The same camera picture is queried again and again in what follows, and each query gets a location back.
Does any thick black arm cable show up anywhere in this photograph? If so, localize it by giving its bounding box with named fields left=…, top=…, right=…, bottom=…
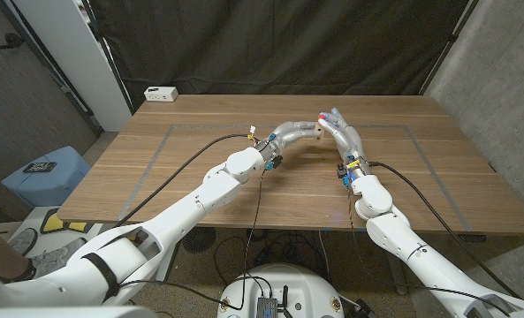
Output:
left=368, top=161, right=522, bottom=300
left=114, top=132, right=256, bottom=227

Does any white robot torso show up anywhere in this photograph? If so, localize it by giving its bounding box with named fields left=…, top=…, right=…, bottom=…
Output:
left=216, top=263, right=346, bottom=318

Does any black door handle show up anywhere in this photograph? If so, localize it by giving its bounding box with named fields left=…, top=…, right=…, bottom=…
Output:
left=0, top=33, right=27, bottom=50

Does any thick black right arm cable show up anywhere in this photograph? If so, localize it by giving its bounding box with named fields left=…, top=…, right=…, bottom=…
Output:
left=368, top=161, right=522, bottom=300

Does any white table leg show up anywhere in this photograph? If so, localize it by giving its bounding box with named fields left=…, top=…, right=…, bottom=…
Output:
left=156, top=246, right=179, bottom=284

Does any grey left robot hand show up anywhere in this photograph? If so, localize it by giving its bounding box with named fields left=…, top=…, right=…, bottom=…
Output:
left=259, top=120, right=322, bottom=163

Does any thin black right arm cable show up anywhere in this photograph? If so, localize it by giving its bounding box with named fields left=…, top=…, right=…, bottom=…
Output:
left=346, top=183, right=513, bottom=318

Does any white power outlet box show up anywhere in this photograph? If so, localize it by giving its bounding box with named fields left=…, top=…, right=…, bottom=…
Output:
left=143, top=86, right=179, bottom=102

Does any round black floor fan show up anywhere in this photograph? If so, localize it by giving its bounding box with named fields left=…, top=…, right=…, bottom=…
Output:
left=182, top=226, right=217, bottom=254

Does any blue padded stool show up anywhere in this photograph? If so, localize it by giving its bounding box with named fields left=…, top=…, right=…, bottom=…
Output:
left=0, top=146, right=92, bottom=208

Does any grey electronics module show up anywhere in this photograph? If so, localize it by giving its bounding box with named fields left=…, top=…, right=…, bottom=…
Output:
left=255, top=296, right=279, bottom=318

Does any black backdrop curtain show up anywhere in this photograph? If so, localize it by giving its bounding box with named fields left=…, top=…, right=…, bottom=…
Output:
left=87, top=0, right=470, bottom=110

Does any grey table leg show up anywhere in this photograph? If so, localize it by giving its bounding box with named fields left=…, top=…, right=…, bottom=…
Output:
left=385, top=254, right=409, bottom=296

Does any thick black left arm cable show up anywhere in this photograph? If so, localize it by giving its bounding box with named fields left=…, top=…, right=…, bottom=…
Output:
left=114, top=132, right=256, bottom=227

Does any black wall rail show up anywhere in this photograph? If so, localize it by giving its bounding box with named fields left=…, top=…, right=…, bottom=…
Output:
left=0, top=0, right=104, bottom=134

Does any grey sneaker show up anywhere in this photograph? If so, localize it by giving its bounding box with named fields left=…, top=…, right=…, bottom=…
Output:
left=22, top=237, right=88, bottom=280

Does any black backdrop stand pole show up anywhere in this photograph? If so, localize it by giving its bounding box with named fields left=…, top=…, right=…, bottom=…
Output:
left=418, top=0, right=482, bottom=96
left=79, top=0, right=135, bottom=115

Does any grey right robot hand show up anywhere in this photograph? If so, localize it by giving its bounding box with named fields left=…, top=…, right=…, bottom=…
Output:
left=317, top=107, right=371, bottom=178

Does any white pillar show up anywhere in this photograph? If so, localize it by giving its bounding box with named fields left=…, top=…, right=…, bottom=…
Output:
left=11, top=0, right=133, bottom=133

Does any black floor cable tangle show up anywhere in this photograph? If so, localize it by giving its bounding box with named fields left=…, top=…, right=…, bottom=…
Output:
left=212, top=227, right=333, bottom=284

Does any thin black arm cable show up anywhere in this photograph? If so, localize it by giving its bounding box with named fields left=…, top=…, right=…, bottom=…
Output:
left=118, top=170, right=267, bottom=311
left=346, top=183, right=513, bottom=318

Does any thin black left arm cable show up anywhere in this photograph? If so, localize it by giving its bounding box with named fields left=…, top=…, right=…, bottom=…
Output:
left=118, top=170, right=267, bottom=311

